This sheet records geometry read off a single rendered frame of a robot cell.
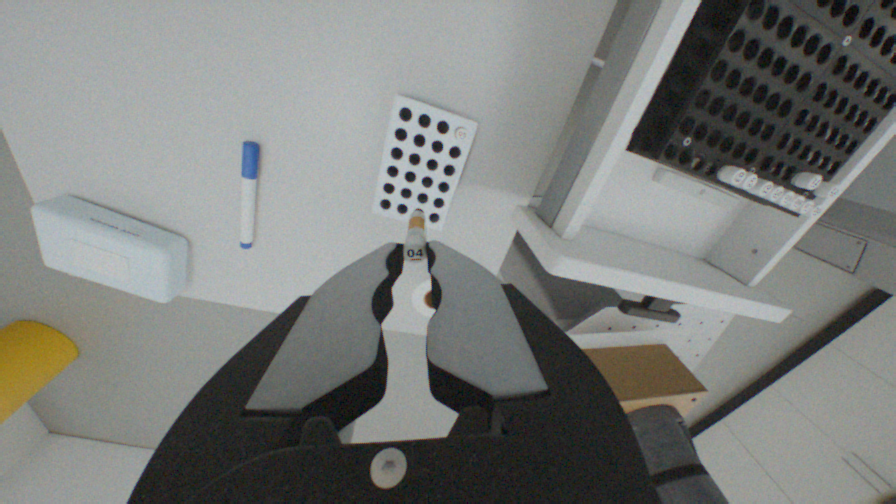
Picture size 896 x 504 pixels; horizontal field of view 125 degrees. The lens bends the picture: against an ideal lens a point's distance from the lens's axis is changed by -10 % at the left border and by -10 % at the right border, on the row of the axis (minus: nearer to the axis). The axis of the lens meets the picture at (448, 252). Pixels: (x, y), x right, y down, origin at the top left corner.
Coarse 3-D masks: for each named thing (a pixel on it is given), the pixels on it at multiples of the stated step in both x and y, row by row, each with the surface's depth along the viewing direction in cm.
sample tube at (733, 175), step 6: (696, 162) 22; (708, 168) 21; (726, 168) 20; (732, 168) 19; (738, 168) 19; (720, 174) 21; (726, 174) 19; (732, 174) 19; (738, 174) 19; (744, 174) 19; (726, 180) 20; (732, 180) 19; (738, 180) 19
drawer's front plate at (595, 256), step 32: (544, 224) 25; (544, 256) 21; (576, 256) 20; (608, 256) 23; (640, 256) 25; (672, 256) 29; (640, 288) 22; (672, 288) 22; (704, 288) 23; (736, 288) 26; (768, 320) 26
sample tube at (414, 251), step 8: (416, 216) 16; (424, 216) 17; (408, 224) 15; (416, 224) 15; (424, 224) 15; (408, 232) 14; (416, 232) 14; (424, 232) 14; (408, 240) 13; (416, 240) 13; (424, 240) 13; (408, 248) 13; (416, 248) 13; (424, 248) 13; (408, 256) 13; (416, 256) 13; (424, 256) 13
